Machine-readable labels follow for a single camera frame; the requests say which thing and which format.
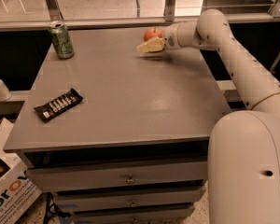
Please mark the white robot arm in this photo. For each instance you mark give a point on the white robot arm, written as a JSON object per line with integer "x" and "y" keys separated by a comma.
{"x": 244, "y": 146}

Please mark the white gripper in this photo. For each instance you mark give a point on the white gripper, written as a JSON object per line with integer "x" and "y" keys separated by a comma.
{"x": 170, "y": 37}

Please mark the white cardboard box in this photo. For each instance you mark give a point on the white cardboard box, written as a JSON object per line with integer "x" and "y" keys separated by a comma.
{"x": 17, "y": 192}

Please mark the black rxbar chocolate wrapper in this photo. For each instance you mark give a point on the black rxbar chocolate wrapper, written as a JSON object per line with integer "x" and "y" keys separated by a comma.
{"x": 59, "y": 105}

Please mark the grey metal railing frame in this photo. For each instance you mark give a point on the grey metal railing frame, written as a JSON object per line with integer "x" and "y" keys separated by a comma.
{"x": 16, "y": 13}

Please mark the green soda can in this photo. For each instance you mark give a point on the green soda can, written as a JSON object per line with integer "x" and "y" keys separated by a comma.
{"x": 61, "y": 40}

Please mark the grey drawer cabinet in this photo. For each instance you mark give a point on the grey drawer cabinet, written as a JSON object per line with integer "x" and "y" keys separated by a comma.
{"x": 135, "y": 148}

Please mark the red apple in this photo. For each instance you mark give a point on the red apple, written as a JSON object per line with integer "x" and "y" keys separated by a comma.
{"x": 152, "y": 32}

